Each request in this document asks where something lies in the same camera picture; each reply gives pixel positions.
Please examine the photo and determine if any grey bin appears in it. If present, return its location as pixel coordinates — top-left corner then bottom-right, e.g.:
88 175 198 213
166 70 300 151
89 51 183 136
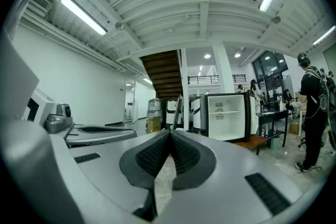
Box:
269 137 280 151

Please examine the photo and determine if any black mezzanine railing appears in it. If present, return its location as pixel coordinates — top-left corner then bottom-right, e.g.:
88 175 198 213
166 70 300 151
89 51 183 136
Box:
187 74 247 85

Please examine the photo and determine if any grey water dispenser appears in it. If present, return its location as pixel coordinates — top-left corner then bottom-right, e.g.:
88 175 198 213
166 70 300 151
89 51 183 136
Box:
146 98 162 120

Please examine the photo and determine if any black framed glass partition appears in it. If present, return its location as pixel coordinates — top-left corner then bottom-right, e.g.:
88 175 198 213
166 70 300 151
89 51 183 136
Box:
251 51 289 111

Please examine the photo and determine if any wooden platform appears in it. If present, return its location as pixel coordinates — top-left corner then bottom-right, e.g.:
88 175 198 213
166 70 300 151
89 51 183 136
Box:
232 134 268 151

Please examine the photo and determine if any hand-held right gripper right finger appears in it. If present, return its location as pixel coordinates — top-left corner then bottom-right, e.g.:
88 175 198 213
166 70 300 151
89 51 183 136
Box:
157 130 313 224

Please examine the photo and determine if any white appliance cabinet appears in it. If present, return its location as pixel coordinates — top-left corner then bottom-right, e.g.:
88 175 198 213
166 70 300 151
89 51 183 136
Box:
165 95 184 130
189 97 202 130

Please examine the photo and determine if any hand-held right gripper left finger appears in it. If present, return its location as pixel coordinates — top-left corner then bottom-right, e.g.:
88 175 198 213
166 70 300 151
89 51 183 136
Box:
68 130 171 224

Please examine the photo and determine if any brown wooden staircase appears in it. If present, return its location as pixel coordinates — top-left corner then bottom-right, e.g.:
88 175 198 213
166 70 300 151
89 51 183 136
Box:
139 49 184 100

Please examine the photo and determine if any white door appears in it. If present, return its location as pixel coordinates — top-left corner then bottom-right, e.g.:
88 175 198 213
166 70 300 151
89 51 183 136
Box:
132 80 139 124

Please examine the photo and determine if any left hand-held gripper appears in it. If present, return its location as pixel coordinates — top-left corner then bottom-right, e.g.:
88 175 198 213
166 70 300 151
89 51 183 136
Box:
0 31 138 148

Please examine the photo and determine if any ceiling air vent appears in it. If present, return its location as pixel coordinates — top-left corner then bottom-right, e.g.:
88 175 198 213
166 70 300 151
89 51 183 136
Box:
28 0 53 18

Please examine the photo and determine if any black table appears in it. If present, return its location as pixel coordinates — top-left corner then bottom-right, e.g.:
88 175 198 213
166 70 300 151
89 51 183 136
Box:
256 109 289 156

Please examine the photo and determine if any cardboard box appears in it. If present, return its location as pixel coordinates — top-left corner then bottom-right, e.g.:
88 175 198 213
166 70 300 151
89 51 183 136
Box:
146 116 162 134
289 122 302 135

